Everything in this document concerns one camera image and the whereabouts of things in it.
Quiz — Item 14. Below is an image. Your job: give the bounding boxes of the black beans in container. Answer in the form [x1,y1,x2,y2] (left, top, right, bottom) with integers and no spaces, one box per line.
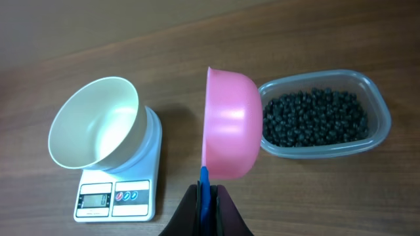
[262,88,369,148]

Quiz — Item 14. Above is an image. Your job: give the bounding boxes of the white digital kitchen scale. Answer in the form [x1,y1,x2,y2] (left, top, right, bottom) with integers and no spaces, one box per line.
[73,108,162,222]

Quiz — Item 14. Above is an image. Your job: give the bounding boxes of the clear plastic container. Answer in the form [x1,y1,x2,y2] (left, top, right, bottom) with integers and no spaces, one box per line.
[259,69,392,159]

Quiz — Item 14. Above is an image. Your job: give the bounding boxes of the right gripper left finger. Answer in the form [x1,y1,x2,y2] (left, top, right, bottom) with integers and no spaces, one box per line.
[159,184,200,236]

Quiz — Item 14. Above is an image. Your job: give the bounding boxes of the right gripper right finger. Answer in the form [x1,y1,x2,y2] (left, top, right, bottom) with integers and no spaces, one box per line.
[210,185,254,236]

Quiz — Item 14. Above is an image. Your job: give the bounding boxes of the white bowl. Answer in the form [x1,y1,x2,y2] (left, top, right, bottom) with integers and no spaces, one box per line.
[48,77,148,170]

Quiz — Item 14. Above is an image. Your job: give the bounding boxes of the pink scoop blue handle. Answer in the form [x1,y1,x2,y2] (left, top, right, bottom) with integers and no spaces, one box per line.
[199,68,263,235]

